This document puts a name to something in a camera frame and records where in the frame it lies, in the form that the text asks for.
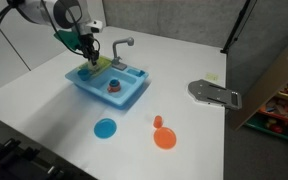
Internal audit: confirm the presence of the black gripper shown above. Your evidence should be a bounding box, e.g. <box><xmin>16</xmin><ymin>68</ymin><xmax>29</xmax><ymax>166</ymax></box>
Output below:
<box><xmin>77</xmin><ymin>33</ymin><xmax>101</xmax><ymax>66</ymax></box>

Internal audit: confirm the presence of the small cream toy bottle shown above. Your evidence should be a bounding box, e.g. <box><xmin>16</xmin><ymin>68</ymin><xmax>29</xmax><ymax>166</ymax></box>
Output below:
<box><xmin>89</xmin><ymin>61</ymin><xmax>99</xmax><ymax>72</ymax></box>

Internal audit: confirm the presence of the yellow-green toy plate rack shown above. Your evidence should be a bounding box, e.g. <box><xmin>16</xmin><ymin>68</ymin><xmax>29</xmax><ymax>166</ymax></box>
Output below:
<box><xmin>77</xmin><ymin>55</ymin><xmax>114</xmax><ymax>77</ymax></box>

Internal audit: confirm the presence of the blue toy mug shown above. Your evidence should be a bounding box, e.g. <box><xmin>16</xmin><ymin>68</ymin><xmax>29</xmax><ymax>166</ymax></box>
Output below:
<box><xmin>76</xmin><ymin>68</ymin><xmax>94</xmax><ymax>82</ymax></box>

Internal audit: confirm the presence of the grey toy faucet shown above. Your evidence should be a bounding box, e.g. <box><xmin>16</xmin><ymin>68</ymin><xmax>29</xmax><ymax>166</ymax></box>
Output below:
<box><xmin>111</xmin><ymin>36</ymin><xmax>135</xmax><ymax>71</ymax></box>

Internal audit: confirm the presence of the blue toy sink basin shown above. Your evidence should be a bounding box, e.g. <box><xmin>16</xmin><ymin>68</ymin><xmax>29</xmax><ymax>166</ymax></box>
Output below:
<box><xmin>64</xmin><ymin>55</ymin><xmax>150</xmax><ymax>111</ymax></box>

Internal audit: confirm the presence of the small blue toy cup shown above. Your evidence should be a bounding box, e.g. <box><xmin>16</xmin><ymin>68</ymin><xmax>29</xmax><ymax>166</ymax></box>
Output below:
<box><xmin>108</xmin><ymin>78</ymin><xmax>121</xmax><ymax>88</ymax></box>

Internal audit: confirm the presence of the orange toy mug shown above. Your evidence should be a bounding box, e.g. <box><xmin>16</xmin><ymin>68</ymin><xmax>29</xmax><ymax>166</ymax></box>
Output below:
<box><xmin>106</xmin><ymin>84</ymin><xmax>122</xmax><ymax>94</ymax></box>

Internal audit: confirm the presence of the blue toy plate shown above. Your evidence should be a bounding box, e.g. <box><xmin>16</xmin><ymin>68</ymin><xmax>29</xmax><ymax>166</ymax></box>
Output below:
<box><xmin>93</xmin><ymin>117</ymin><xmax>118</xmax><ymax>140</ymax></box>

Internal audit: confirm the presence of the small orange toy cup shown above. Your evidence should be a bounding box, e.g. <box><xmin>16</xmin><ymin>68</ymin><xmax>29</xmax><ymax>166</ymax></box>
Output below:
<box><xmin>152</xmin><ymin>115</ymin><xmax>163</xmax><ymax>130</ymax></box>

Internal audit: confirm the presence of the orange toy plate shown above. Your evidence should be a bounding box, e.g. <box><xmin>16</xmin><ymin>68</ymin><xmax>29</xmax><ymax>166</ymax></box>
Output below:
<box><xmin>153</xmin><ymin>126</ymin><xmax>178</xmax><ymax>150</ymax></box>

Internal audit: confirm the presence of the grey metal mounting plate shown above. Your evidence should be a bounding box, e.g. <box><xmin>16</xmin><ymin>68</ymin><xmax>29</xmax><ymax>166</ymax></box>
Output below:
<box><xmin>187</xmin><ymin>78</ymin><xmax>243</xmax><ymax>111</ymax></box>

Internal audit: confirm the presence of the toy storage shelf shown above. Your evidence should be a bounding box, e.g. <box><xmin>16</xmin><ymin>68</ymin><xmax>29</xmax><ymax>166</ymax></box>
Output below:
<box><xmin>230</xmin><ymin>43</ymin><xmax>288</xmax><ymax>146</ymax></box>

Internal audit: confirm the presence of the yellow sticky note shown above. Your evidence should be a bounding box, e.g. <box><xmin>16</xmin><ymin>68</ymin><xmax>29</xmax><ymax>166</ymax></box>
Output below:
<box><xmin>205</xmin><ymin>72</ymin><xmax>219</xmax><ymax>82</ymax></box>

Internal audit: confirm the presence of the black stand equipment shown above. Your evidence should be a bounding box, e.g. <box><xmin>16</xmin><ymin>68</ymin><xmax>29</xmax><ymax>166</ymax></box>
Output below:
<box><xmin>0</xmin><ymin>111</ymin><xmax>95</xmax><ymax>180</ymax></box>

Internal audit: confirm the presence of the black vertical pole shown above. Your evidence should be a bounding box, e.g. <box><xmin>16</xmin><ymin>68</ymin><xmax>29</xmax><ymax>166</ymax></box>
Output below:
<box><xmin>220</xmin><ymin>0</ymin><xmax>252</xmax><ymax>54</ymax></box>

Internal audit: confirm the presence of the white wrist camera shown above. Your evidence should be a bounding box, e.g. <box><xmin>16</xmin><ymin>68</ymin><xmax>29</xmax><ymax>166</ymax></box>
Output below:
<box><xmin>83</xmin><ymin>19</ymin><xmax>104</xmax><ymax>34</ymax></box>

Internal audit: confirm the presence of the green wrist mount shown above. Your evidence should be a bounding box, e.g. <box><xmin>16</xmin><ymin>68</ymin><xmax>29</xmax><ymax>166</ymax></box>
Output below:
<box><xmin>53</xmin><ymin>29</ymin><xmax>85</xmax><ymax>52</ymax></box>

